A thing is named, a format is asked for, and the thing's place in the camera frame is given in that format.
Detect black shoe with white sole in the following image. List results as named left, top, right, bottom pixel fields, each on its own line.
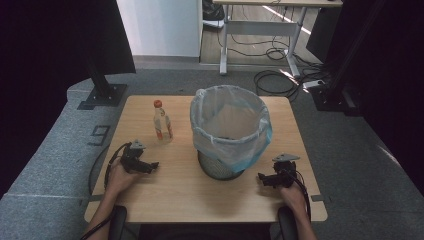
left=201, top=0, right=226, bottom=30

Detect trash bin with blue liner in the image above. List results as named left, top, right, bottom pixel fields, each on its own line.
left=189, top=84, right=274, bottom=174

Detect white cabinet panel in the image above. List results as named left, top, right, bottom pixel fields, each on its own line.
left=116, top=0, right=204, bottom=58

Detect white metal frame desk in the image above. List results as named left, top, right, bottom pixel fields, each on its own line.
left=212, top=0, right=344, bottom=78

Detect black metal stand with base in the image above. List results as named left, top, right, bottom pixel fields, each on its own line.
left=309, top=0, right=388, bottom=117
left=76, top=54, right=129, bottom=111

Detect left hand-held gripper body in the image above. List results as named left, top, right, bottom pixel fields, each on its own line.
left=119, top=139, right=150, bottom=174

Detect clear bottle with orange cap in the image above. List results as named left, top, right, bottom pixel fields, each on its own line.
left=152, top=99, right=174, bottom=142

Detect person's right hand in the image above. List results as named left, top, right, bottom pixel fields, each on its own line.
left=278, top=182, right=308, bottom=215

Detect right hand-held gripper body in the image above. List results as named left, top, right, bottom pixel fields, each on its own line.
left=271, top=153, right=301, bottom=189

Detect white power adapter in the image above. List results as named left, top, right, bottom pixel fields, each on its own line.
left=302, top=79, right=326, bottom=90

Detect dark monitor panel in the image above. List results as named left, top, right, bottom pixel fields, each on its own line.
left=305, top=5, right=346, bottom=65

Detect black mesh trash can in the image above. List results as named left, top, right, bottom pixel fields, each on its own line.
left=197, top=149, right=246, bottom=182

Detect black floor cables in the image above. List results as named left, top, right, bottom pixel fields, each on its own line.
left=216, top=6, right=333, bottom=103

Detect black curtain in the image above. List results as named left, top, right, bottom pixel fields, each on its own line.
left=0, top=0, right=137, bottom=199
left=333, top=0, right=424, bottom=198

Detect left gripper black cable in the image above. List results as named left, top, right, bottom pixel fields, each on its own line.
left=79, top=142, right=133, bottom=240

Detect black chair armrest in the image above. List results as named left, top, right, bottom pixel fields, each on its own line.
left=107, top=205, right=128, bottom=240
left=277, top=205, right=299, bottom=240

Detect person's left hand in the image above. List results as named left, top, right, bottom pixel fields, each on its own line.
left=105, top=157, right=143, bottom=198

